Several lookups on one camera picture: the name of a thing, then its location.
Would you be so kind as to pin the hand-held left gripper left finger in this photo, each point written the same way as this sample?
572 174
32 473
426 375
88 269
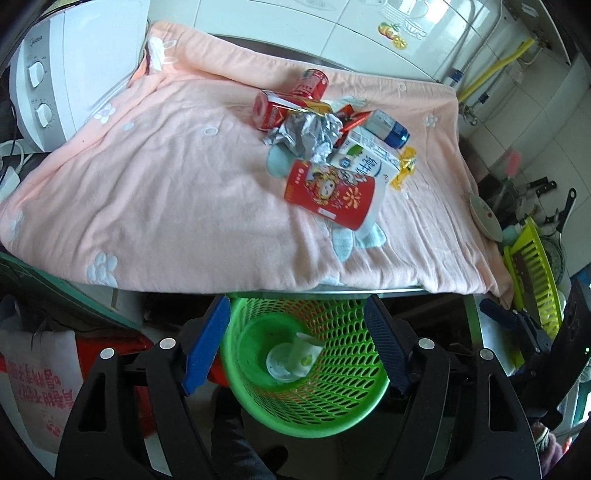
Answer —
205 344

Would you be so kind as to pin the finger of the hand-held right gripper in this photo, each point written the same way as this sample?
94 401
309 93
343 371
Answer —
496 311

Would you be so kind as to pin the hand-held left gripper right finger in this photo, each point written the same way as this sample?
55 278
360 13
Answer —
385 346

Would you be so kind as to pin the white paper cup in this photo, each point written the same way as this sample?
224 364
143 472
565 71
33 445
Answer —
300 357

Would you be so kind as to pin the green plastic mesh basket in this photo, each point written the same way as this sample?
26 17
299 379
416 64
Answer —
323 406

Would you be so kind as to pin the red printed paper cup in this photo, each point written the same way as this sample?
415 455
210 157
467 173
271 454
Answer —
332 194

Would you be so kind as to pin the yellow candy wrapper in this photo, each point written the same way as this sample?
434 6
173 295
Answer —
404 168

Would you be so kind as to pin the white milk carton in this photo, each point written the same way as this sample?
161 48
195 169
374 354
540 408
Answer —
360 157

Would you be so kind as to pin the black and red packet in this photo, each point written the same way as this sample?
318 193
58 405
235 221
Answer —
353 120

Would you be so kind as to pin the silver foil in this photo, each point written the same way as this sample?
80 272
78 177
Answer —
304 131

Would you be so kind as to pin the small red carton box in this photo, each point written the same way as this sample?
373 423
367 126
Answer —
272 113

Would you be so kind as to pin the yellow-green plastic dish rack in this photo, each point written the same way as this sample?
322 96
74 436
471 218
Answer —
535 272

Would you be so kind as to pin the red plastic stool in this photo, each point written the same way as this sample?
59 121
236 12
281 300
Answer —
115 350

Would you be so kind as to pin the white plate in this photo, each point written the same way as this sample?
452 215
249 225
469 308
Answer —
485 214

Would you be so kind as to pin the person's dark trouser leg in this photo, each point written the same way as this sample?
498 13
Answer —
235 438

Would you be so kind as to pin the black kitchen knife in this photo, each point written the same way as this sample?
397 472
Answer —
542 185

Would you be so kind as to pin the pink flower-print blanket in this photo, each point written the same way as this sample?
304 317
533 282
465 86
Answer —
184 184

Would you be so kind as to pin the white bag with red print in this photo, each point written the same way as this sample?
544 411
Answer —
41 383

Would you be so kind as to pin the metal pipe valve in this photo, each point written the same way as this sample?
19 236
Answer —
471 113

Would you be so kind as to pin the blue and silver can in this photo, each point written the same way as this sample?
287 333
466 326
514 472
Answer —
388 129

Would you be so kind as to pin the red soda can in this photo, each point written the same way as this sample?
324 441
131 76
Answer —
309 83

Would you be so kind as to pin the white appliance with knobs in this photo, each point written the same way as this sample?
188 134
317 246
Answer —
78 69

